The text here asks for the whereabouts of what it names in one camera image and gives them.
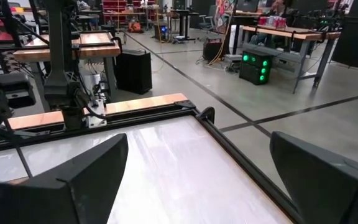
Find grey office chair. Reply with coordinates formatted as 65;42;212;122
198;4;218;32

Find red can pack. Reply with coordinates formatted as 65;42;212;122
257;15;288;29

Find wooden top work table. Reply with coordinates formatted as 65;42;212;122
12;30;122;103

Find yellow floor cable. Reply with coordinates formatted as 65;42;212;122
208;12;232;66

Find black computer green lights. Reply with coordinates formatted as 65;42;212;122
239;49;273;86

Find wooden top grey workbench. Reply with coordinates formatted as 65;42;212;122
242;24;343;94

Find black amplifier box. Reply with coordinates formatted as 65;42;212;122
202;37;226;62

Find black floor box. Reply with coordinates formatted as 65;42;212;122
114;49;154;96

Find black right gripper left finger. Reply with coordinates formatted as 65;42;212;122
0;133;130;224

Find floral printed cloth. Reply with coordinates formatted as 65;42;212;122
214;0;235;32

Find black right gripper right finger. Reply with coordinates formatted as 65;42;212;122
269;131;358;224

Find black frame bracket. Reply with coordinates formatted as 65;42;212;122
196;106;216;124

